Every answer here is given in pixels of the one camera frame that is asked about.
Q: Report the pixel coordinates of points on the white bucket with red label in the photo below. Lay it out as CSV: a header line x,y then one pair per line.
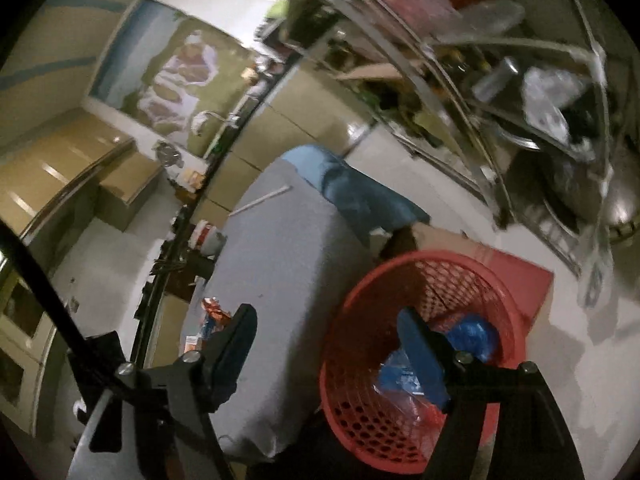
x,y
207,237

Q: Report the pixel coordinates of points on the torn wall poster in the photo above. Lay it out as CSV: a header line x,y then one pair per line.
x,y
150,60

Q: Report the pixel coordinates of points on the grey table cover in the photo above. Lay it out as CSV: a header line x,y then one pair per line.
x,y
290,285

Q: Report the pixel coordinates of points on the long white stick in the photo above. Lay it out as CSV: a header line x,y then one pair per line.
x,y
260,201

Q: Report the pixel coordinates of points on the red plastic mesh basket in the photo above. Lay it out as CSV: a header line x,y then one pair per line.
x,y
360,310

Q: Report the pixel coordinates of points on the blue cloth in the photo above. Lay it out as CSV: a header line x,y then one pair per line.
x,y
350,190

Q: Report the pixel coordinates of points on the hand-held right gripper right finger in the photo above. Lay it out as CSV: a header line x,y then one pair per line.
x,y
420,357

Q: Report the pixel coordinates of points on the hanging metal utensil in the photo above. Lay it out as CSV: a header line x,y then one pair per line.
x,y
167,154

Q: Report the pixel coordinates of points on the metal storage rack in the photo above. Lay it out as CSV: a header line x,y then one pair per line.
x,y
450,75

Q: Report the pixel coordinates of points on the blue plastic bag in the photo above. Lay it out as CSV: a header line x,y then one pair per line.
x,y
470,335

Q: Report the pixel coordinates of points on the orange snack packet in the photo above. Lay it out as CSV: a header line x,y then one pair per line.
x,y
215,317

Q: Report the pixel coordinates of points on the small tan wall cabinet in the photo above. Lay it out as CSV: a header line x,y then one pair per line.
x,y
127,185

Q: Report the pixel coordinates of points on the wooden plank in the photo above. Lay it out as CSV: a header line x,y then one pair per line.
x,y
370,71

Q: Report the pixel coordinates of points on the metal faucet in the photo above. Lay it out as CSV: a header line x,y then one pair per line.
x,y
215,117

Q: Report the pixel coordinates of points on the brown cardboard box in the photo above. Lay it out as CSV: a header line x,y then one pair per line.
x,y
440,240

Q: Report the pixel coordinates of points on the glass door cabinet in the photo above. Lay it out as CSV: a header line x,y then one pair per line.
x,y
20,340

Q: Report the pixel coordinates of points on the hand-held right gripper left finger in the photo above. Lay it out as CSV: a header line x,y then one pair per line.
x,y
235,347

